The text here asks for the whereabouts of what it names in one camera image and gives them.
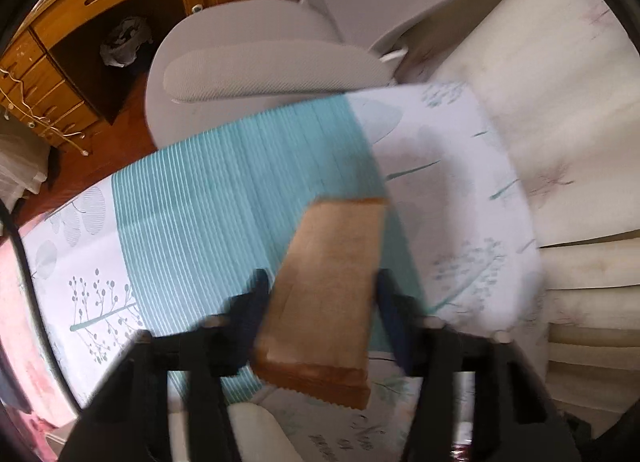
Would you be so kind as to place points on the grey office chair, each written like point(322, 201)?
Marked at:
point(240, 42)

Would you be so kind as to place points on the cloth covered cabinet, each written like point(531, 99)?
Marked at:
point(20, 157)

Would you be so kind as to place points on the white leaf print curtain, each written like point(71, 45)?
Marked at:
point(575, 117)

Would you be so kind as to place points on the blue jeans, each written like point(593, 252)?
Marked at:
point(12, 392)

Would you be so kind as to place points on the wooden desk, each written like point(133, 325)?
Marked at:
point(75, 2)

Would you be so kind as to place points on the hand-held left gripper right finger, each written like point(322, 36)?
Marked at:
point(395, 322)

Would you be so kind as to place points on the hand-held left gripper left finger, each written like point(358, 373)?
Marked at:
point(252, 312)

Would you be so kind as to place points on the brown snack packet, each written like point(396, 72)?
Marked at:
point(325, 292)

